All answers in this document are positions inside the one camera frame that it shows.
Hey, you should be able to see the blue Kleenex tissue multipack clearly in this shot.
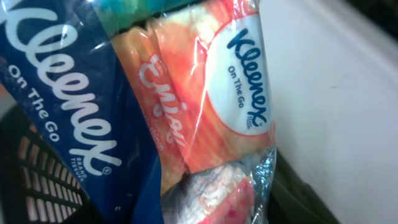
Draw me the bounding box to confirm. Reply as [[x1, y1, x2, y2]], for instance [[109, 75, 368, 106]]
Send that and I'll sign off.
[[1, 0, 276, 223]]

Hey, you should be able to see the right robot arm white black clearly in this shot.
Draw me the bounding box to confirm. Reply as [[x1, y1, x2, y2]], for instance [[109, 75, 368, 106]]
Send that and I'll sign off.
[[261, 1, 397, 223]]

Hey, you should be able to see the grey plastic basket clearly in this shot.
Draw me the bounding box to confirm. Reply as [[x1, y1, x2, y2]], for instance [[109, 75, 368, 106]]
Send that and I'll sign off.
[[1, 106, 103, 224]]

